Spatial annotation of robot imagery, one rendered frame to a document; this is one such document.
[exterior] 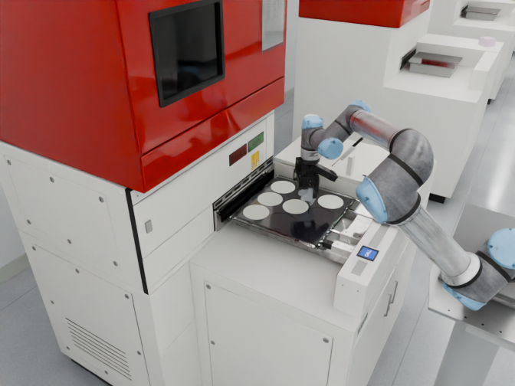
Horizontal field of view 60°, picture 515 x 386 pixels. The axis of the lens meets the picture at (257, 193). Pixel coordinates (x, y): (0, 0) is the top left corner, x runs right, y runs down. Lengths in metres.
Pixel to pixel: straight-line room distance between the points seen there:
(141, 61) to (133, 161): 0.26
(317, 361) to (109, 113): 1.01
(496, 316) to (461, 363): 0.34
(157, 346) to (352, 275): 0.75
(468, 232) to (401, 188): 0.54
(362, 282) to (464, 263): 0.28
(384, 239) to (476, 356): 0.56
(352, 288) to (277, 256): 0.36
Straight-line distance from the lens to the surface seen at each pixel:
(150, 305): 1.58
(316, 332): 1.50
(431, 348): 2.56
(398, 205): 1.19
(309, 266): 1.61
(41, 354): 2.62
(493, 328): 1.58
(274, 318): 1.56
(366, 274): 1.40
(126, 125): 1.19
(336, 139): 1.51
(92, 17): 1.16
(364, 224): 1.75
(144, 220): 1.38
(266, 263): 1.61
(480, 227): 1.67
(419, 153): 1.19
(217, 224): 1.70
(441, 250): 1.32
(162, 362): 1.80
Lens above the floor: 1.88
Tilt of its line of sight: 32 degrees down
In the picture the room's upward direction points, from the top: straight up
